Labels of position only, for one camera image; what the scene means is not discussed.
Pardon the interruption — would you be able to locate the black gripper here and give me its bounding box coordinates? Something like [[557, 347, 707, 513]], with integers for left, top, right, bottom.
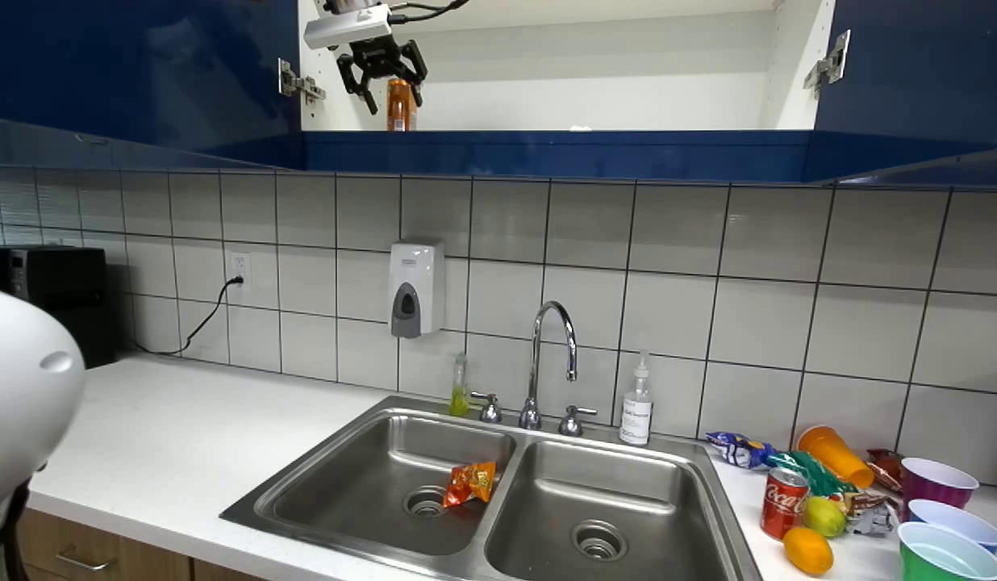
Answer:
[[337, 36, 428, 116]]

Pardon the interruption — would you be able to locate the orange soda can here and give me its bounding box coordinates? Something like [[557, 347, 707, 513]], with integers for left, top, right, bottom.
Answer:
[[388, 76, 416, 131]]

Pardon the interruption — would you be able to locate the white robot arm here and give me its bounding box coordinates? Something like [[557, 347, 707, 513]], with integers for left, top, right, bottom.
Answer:
[[0, 290, 423, 581]]

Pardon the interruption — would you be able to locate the blue upper cabinet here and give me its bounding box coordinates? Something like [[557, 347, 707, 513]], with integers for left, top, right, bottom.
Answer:
[[0, 0, 997, 187]]

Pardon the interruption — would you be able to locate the blue left cabinet door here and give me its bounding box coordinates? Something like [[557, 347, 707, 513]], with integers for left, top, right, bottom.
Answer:
[[0, 0, 296, 151]]

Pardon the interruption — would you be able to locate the blue cabinet door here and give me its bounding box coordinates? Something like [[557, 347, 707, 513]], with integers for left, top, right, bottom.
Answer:
[[0, 0, 296, 151], [816, 0, 997, 146]]

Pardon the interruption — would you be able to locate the blue right cabinet door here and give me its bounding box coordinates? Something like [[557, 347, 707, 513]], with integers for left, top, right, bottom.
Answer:
[[816, 0, 997, 146]]

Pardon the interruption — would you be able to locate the wooden lower cabinet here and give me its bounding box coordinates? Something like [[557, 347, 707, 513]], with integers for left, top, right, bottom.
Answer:
[[17, 510, 259, 581]]

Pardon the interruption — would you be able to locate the red cola can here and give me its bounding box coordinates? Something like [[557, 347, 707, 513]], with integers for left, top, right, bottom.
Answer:
[[762, 468, 807, 538]]

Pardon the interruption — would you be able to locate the green dish soap bottle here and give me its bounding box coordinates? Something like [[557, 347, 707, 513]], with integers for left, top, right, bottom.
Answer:
[[449, 351, 474, 417]]

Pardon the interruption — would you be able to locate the black microwave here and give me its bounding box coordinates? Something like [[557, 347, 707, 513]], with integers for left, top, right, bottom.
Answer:
[[0, 246, 118, 369]]

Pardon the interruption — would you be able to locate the chrome kitchen faucet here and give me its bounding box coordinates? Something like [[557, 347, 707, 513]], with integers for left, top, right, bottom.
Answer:
[[515, 298, 584, 433]]

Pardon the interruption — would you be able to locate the stainless steel double sink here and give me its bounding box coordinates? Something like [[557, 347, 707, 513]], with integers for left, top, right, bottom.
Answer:
[[227, 396, 762, 581]]

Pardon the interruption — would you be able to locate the orange snack wrapper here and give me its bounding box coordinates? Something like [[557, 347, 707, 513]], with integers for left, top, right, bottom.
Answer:
[[442, 460, 499, 510]]

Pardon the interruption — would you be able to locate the clear hand soap bottle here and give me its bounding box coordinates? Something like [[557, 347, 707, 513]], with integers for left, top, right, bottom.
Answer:
[[620, 357, 655, 446]]

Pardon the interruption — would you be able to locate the blue snack bag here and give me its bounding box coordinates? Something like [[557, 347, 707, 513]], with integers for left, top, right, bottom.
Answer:
[[707, 428, 780, 470]]

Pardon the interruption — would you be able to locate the orange plastic cup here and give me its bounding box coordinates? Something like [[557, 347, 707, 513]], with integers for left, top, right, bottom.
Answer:
[[797, 425, 873, 491]]

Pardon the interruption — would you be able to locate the green apple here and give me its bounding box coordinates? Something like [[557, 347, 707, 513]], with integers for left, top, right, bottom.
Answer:
[[804, 496, 848, 538]]

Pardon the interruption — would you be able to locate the orange fruit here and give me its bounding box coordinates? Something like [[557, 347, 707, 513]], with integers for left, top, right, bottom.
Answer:
[[783, 527, 833, 576]]

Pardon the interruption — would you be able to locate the purple plastic cup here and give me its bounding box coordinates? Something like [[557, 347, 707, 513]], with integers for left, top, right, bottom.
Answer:
[[901, 454, 979, 506]]

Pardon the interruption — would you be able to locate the green plastic cup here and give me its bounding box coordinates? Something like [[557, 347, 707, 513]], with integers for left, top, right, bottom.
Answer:
[[897, 522, 997, 581]]

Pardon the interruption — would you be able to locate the blue plastic cup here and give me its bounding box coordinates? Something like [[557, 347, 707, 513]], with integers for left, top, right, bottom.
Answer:
[[906, 496, 997, 550]]

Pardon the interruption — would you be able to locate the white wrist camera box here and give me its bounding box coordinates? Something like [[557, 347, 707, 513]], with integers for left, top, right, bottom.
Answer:
[[302, 0, 389, 47]]

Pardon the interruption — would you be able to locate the white wall soap dispenser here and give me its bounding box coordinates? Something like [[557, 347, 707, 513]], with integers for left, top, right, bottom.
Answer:
[[388, 242, 446, 337]]

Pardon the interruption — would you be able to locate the white wall outlet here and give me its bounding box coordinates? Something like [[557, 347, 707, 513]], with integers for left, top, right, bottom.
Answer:
[[227, 251, 247, 288]]

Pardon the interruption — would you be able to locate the black power cord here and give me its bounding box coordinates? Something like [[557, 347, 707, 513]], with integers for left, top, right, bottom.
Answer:
[[140, 273, 247, 357]]

